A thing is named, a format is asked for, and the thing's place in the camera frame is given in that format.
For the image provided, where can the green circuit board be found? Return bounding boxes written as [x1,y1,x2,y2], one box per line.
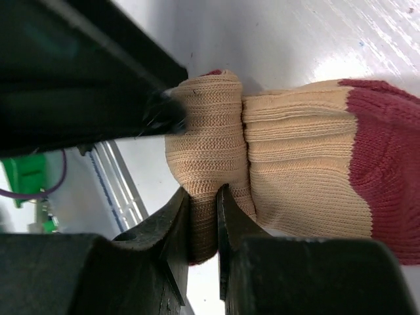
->
[1,154,67,234]

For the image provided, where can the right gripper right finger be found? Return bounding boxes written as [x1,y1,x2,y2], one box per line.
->
[215,185,413,314]

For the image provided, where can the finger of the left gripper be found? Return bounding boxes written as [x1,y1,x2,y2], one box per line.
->
[0,0,190,99]
[1,82,187,158]

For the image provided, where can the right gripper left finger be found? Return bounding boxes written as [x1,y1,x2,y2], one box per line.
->
[1,189,189,314]

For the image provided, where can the beige maroon striped sock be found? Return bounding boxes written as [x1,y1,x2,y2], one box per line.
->
[165,70,419,265]

